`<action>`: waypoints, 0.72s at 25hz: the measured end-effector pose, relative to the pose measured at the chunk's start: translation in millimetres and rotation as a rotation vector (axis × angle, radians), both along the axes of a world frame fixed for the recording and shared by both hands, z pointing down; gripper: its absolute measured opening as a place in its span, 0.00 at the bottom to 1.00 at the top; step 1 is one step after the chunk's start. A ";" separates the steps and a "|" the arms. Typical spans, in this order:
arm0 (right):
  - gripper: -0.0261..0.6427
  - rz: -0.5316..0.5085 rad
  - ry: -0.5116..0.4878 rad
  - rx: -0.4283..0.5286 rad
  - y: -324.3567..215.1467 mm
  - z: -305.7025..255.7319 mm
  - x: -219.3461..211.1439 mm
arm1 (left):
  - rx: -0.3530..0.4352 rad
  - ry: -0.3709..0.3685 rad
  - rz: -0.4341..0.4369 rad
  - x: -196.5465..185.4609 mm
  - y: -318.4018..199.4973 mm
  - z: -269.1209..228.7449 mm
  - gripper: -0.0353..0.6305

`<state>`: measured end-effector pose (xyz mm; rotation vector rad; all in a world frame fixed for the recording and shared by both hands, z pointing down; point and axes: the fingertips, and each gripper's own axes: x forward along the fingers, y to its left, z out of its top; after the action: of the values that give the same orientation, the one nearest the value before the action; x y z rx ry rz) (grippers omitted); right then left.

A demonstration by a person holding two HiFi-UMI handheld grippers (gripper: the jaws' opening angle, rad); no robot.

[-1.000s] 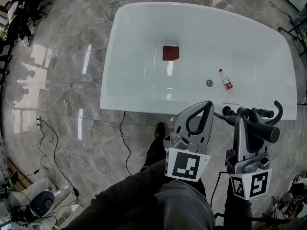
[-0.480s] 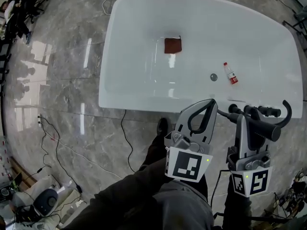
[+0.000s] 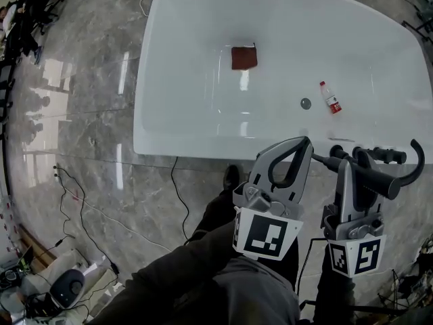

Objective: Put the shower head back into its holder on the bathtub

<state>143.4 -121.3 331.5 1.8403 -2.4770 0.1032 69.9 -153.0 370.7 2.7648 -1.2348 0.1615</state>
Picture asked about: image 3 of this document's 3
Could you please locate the person's black left shoe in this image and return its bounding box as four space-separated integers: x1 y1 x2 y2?
223 164 242 191

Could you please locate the black curved faucet spout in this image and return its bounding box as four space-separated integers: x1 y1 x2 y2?
398 138 426 186

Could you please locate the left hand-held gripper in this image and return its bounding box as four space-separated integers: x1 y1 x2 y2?
232 135 315 262

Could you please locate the grey round device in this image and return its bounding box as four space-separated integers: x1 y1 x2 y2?
49 268 86 309

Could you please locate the black stand with legs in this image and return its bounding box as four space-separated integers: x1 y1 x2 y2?
401 3 433 42

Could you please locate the person's leg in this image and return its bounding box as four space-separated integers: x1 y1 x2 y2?
277 234 301 296
192 187 238 242

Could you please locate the clear bottle with red label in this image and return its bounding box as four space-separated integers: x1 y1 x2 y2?
319 81 343 115

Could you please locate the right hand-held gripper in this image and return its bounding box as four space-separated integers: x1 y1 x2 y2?
321 148 388 279

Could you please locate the black office chair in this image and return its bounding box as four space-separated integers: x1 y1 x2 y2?
32 0 66 36

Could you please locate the long white floor cable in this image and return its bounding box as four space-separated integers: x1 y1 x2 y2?
62 183 174 254

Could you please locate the wooden plank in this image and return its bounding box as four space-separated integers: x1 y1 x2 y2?
17 222 58 271

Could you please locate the red square cloth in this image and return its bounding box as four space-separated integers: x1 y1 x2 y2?
231 45 259 71

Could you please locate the person's left forearm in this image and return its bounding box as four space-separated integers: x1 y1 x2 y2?
86 219 245 325

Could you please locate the black tripod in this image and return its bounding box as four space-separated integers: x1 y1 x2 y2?
377 268 433 320

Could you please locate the thin black floor cable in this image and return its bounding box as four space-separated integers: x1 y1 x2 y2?
170 155 190 242

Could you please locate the person's grey torso clothing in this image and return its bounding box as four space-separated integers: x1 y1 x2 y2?
204 255 302 325

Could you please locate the white bathtub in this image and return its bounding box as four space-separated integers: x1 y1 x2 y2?
133 0 433 166

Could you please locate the open laptop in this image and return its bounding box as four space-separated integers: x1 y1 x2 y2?
12 244 35 271

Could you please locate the black shower head holder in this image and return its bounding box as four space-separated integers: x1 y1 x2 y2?
371 147 408 165

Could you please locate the long black floor cable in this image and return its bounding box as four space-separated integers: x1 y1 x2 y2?
53 163 120 274

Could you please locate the person's left leg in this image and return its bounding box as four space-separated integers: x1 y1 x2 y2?
192 187 238 242

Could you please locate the person's right leg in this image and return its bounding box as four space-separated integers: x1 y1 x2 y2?
277 234 301 296

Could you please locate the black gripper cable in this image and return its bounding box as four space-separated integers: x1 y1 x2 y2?
296 237 328 296

